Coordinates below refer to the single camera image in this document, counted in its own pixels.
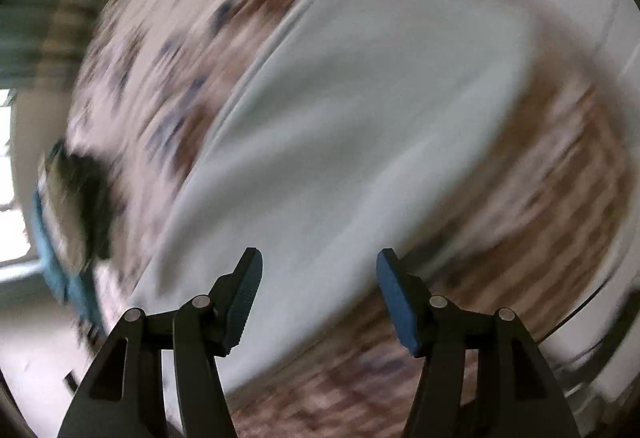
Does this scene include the light green pants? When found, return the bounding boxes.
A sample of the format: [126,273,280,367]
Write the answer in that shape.
[135,0,546,399]

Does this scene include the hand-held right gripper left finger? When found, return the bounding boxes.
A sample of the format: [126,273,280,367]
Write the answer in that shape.
[57,247,263,438]

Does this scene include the floral quilt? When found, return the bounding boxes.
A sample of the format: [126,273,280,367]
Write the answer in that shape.
[65,0,351,299]

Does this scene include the teal folded comforter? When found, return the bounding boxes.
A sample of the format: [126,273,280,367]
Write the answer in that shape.
[31,188,108,336]

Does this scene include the window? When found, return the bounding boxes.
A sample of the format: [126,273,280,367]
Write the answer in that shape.
[0,88,46,279]

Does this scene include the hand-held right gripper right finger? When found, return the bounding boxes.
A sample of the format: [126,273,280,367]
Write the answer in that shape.
[376,248,581,438]

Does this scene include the dark green folded garment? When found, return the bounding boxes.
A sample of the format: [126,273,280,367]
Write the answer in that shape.
[55,150,118,264]

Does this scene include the teal striped curtain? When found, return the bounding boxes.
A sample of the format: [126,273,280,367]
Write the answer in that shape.
[0,0,126,84]

